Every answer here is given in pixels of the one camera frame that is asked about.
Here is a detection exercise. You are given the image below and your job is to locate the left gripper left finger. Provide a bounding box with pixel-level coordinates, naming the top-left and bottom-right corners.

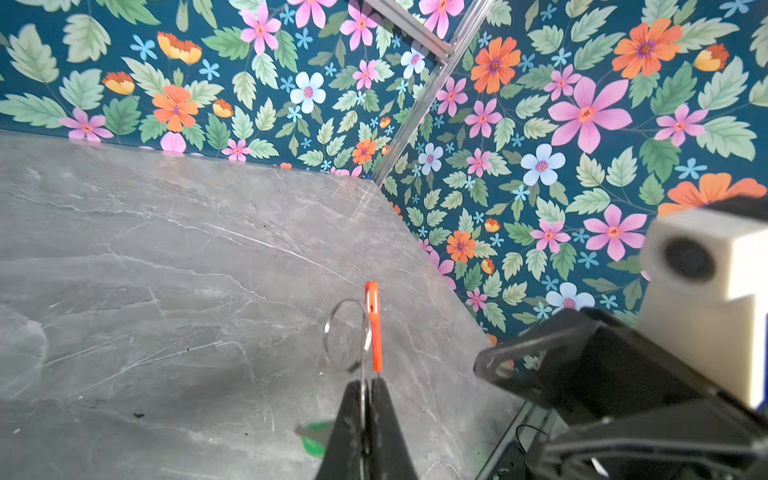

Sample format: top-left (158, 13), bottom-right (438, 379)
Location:
top-left (315, 381), bottom-right (364, 480)

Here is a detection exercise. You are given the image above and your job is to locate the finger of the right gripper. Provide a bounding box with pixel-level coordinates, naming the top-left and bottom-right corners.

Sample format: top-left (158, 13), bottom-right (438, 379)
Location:
top-left (473, 310), bottom-right (600, 396)
top-left (527, 419), bottom-right (767, 479)

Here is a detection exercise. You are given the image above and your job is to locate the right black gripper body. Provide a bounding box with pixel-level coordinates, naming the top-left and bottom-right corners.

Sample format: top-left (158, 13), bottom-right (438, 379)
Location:
top-left (533, 311), bottom-right (768, 480)

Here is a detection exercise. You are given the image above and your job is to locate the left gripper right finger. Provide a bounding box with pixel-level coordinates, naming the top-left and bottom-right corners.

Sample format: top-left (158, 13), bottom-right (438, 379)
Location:
top-left (367, 377), bottom-right (417, 480)

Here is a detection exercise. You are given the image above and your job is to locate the keyring with coloured keys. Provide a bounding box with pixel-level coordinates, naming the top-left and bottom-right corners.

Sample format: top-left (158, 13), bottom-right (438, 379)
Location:
top-left (295, 280), bottom-right (385, 460)

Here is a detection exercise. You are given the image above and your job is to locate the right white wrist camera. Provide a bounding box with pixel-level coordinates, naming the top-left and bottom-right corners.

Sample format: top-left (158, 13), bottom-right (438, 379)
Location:
top-left (637, 196), bottom-right (767, 408)

